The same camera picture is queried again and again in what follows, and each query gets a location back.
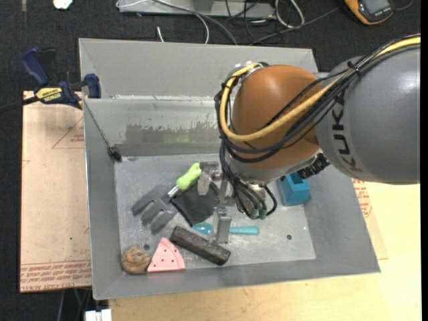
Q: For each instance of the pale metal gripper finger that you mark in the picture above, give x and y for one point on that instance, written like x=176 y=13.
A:
x=204 y=184
x=222 y=229

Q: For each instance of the black cloth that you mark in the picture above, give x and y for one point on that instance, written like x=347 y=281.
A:
x=197 y=204

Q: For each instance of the teal plastic spoon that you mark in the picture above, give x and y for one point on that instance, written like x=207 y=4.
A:
x=244 y=230

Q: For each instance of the dark flat block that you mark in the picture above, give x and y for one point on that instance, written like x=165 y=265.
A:
x=200 y=246

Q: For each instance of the pink watermelon slice toy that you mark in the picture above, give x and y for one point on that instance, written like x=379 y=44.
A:
x=167 y=259

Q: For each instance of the blue box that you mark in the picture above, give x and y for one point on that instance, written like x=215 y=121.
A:
x=296 y=192

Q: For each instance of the grey metal bin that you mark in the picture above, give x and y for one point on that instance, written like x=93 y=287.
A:
x=140 y=129

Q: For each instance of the brown round toy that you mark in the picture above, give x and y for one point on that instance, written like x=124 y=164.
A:
x=133 y=261

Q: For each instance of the brown cardboard board, red print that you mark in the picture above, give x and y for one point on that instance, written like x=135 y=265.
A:
x=53 y=192

